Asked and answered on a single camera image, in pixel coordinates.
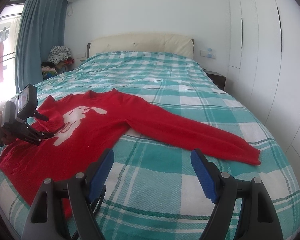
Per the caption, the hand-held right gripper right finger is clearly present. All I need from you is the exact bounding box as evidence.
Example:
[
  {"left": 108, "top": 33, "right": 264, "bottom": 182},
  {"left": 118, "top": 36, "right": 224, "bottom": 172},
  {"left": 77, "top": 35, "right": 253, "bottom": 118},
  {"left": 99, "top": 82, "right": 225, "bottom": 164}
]
[{"left": 190, "top": 149, "right": 283, "bottom": 240}]

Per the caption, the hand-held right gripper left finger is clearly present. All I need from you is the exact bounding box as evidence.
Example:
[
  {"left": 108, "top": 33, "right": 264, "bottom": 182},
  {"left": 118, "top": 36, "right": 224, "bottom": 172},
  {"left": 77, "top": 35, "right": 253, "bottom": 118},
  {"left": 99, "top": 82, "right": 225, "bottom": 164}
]
[{"left": 21, "top": 149, "right": 115, "bottom": 240}]

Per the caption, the red sweater with white dog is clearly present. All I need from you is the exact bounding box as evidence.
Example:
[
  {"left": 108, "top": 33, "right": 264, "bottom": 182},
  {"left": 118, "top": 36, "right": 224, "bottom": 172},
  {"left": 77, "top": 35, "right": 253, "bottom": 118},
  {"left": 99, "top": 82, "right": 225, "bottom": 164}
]
[{"left": 0, "top": 89, "right": 261, "bottom": 220}]

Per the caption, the pile of clothes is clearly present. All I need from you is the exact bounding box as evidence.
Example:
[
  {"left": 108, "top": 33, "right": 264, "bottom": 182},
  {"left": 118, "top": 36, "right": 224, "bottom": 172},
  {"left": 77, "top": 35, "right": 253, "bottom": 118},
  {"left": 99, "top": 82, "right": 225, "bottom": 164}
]
[{"left": 41, "top": 45, "right": 75, "bottom": 82}]

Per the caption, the window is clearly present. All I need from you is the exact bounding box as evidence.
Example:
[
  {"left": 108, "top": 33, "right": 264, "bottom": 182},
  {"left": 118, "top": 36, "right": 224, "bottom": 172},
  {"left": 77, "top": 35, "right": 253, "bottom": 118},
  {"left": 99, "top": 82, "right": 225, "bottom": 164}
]
[{"left": 0, "top": 4, "right": 23, "bottom": 105}]

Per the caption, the red hanging garment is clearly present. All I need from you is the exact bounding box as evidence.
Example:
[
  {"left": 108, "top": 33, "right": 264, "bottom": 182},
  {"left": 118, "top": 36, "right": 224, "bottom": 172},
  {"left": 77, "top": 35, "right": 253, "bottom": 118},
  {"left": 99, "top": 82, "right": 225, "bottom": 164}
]
[{"left": 0, "top": 27, "right": 10, "bottom": 83}]

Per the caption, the blue curtain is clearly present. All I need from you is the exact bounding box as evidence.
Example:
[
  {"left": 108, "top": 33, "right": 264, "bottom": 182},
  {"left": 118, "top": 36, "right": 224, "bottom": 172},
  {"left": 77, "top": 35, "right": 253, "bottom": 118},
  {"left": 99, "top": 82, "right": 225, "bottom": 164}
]
[{"left": 15, "top": 0, "right": 67, "bottom": 95}]

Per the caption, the bed with teal plaid sheet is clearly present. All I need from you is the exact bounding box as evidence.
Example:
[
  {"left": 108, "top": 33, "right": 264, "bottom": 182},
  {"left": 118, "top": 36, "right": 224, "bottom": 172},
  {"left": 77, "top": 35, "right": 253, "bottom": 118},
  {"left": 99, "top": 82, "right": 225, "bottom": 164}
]
[{"left": 0, "top": 51, "right": 300, "bottom": 240}]

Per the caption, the dark wooden nightstand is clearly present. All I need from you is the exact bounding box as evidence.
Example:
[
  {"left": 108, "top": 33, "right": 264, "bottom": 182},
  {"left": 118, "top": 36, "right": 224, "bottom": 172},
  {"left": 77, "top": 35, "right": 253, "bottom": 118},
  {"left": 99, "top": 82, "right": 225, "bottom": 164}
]
[{"left": 205, "top": 71, "right": 226, "bottom": 90}]

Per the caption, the cream padded headboard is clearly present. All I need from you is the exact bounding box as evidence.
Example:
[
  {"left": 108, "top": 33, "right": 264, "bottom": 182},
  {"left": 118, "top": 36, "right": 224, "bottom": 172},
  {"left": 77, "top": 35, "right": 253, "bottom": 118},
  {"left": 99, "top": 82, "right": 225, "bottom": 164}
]
[{"left": 87, "top": 33, "right": 194, "bottom": 58}]

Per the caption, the white wardrobe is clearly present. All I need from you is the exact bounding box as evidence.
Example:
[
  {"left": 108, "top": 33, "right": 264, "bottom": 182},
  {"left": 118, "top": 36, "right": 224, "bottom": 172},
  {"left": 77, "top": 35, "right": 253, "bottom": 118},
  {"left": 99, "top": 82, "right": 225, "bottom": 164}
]
[{"left": 226, "top": 0, "right": 300, "bottom": 175}]

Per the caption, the black cable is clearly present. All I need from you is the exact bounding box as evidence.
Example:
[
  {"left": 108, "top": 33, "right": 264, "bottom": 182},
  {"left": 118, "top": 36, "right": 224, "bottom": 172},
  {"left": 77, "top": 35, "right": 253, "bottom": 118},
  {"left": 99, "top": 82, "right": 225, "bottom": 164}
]
[{"left": 90, "top": 185, "right": 107, "bottom": 218}]

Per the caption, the white wall socket blue plug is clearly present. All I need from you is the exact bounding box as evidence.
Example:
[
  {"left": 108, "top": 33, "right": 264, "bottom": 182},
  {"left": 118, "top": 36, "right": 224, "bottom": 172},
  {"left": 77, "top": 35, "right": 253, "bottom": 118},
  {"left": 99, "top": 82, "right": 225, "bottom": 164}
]
[{"left": 200, "top": 47, "right": 217, "bottom": 58}]

